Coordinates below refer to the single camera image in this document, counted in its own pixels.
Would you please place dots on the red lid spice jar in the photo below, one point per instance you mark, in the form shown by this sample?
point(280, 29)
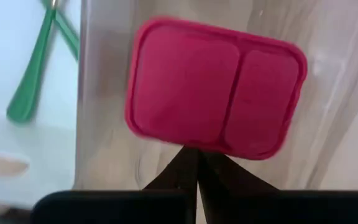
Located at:
point(197, 87)

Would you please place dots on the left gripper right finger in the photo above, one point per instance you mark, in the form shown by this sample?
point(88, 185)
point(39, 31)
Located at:
point(275, 208)

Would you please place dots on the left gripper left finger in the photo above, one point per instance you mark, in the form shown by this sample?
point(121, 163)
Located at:
point(120, 208)

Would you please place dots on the clear plastic container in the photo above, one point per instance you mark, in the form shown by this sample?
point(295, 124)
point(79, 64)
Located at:
point(104, 124)

